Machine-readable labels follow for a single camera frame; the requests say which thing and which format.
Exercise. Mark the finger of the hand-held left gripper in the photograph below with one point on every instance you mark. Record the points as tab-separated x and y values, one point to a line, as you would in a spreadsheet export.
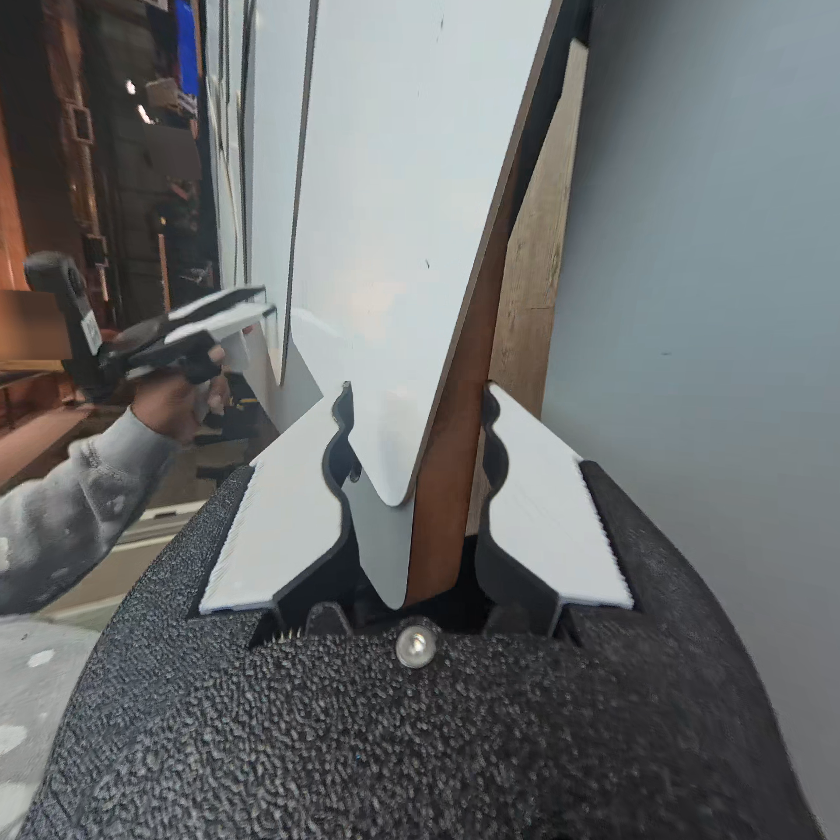
236	325
216	303

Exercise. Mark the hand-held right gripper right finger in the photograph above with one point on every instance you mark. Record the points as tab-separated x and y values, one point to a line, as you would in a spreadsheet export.
551	525

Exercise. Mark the person's left hand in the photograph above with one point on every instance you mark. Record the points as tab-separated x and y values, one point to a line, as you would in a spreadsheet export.
167	403

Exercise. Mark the group of white panels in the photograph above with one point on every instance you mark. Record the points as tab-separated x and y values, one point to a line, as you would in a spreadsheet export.
275	164

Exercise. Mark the person's left forearm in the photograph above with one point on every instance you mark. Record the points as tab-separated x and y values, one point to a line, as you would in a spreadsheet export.
65	512

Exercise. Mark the blue bin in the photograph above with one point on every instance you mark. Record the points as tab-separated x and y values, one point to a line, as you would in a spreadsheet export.
187	46

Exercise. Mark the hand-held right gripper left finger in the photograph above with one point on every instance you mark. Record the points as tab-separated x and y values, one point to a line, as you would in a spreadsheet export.
275	525

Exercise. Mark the white rounded board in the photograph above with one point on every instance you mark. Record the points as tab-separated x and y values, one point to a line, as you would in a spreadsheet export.
407	229

